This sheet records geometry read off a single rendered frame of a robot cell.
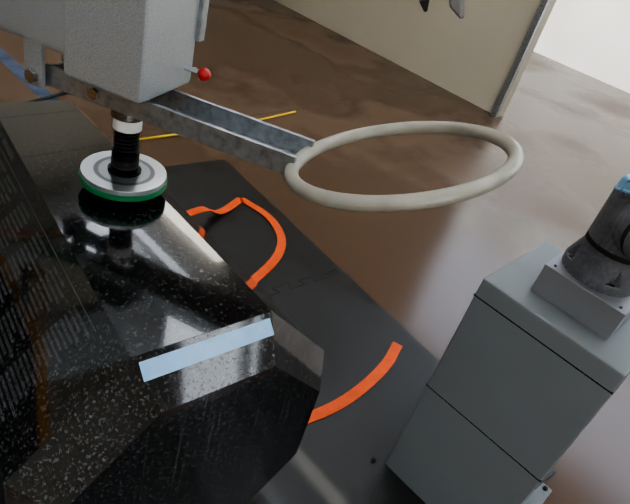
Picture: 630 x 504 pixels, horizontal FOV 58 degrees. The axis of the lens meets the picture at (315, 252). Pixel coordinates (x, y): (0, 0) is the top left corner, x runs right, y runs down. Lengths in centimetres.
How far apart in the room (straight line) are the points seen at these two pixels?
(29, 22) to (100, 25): 20
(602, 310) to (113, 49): 127
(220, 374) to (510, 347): 78
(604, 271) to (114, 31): 124
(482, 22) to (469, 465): 477
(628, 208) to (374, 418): 118
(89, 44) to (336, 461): 146
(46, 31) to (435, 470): 162
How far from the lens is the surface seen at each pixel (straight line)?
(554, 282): 158
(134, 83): 131
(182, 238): 143
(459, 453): 187
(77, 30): 137
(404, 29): 649
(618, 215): 151
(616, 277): 158
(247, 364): 123
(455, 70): 616
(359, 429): 216
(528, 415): 167
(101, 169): 156
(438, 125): 141
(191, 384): 118
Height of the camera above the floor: 164
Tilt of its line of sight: 34 degrees down
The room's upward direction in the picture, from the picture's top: 17 degrees clockwise
